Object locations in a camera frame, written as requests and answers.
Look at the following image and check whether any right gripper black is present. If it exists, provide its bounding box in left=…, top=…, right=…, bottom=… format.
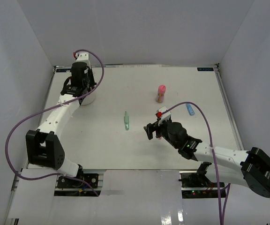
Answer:
left=144, top=118, right=180, bottom=150

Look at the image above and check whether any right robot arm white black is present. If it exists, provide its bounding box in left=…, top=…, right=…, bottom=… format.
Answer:
left=144, top=120, right=270, bottom=198

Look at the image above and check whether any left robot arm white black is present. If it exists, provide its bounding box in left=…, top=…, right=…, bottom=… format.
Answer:
left=26, top=60, right=96, bottom=187

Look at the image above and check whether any left blue table label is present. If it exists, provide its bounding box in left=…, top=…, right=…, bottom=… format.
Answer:
left=56, top=68, right=71, bottom=73

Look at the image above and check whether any blue table label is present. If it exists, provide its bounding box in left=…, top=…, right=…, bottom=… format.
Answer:
left=56, top=68, right=71, bottom=73
left=197, top=67, right=214, bottom=72

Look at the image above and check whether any white round divided organizer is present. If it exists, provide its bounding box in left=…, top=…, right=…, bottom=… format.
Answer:
left=79, top=92, right=96, bottom=105

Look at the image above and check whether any mint green highlighter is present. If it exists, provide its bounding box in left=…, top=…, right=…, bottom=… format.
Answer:
left=124, top=111, right=130, bottom=131

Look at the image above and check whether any pink capped crayon tube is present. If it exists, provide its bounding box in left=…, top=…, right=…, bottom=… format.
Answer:
left=156, top=85, right=166, bottom=103

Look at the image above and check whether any blue highlighter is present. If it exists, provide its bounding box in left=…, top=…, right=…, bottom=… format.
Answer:
left=186, top=104, right=195, bottom=116

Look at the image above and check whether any right blue table label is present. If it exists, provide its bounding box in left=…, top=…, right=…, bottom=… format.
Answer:
left=197, top=67, right=214, bottom=72

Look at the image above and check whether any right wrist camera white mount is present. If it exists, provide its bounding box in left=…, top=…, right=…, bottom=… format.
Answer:
left=156, top=106, right=171, bottom=126

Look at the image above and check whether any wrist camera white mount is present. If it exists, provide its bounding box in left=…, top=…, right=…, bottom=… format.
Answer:
left=156, top=106, right=171, bottom=126
left=73, top=51, right=89, bottom=62

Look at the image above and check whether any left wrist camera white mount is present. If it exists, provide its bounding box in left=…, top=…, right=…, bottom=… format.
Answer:
left=73, top=51, right=89, bottom=62

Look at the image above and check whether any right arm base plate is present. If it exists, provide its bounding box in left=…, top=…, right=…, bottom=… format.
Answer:
left=179, top=163, right=218, bottom=199

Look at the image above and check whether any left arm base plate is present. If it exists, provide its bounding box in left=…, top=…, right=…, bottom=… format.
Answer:
left=54, top=172, right=103, bottom=197

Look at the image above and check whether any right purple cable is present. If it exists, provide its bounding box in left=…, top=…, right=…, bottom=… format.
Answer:
left=162, top=102, right=231, bottom=225

